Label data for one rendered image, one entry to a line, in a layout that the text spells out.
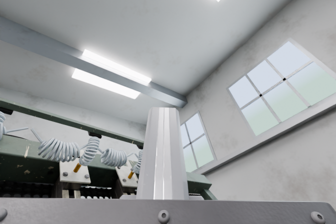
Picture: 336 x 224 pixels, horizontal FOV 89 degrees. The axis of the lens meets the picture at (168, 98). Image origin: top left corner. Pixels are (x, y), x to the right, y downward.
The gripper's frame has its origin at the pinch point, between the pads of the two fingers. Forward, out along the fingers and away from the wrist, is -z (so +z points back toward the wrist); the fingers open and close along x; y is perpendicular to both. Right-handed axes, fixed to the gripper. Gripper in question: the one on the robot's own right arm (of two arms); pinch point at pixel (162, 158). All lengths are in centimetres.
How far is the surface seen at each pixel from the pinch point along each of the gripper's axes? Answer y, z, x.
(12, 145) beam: 41, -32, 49
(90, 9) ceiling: 34, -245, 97
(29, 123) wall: 200, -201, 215
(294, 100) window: 113, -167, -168
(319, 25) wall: 35, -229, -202
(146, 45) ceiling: 86, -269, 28
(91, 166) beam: 57, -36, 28
